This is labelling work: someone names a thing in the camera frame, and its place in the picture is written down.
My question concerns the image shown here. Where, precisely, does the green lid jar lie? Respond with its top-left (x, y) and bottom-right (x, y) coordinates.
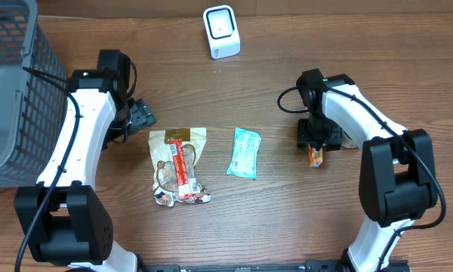
top-left (341, 130), bottom-right (358, 149)

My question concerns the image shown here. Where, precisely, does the orange small carton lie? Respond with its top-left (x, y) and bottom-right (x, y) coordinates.
top-left (308, 147), bottom-right (323, 168)

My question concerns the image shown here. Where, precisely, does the red snack bar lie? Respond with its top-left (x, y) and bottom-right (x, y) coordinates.
top-left (168, 139), bottom-right (200, 200)

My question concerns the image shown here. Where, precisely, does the beige cookie bag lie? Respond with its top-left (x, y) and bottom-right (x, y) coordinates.
top-left (148, 128), bottom-right (211, 207)

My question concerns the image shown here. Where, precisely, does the teal snack packet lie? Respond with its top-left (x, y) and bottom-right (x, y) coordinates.
top-left (226, 127), bottom-right (261, 179)

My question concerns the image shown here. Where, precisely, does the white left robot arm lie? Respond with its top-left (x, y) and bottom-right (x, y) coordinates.
top-left (14, 49), bottom-right (156, 271)

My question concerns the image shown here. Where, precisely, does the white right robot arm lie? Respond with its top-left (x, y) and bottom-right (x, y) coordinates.
top-left (294, 69), bottom-right (446, 271)

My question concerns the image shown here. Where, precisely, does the white barcode scanner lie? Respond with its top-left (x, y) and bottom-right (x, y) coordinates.
top-left (202, 5), bottom-right (241, 60)

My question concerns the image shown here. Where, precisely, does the grey plastic mesh basket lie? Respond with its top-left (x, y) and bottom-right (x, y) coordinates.
top-left (0, 0), bottom-right (66, 187)

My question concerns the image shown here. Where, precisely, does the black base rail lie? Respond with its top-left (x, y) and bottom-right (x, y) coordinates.
top-left (139, 258), bottom-right (411, 272)

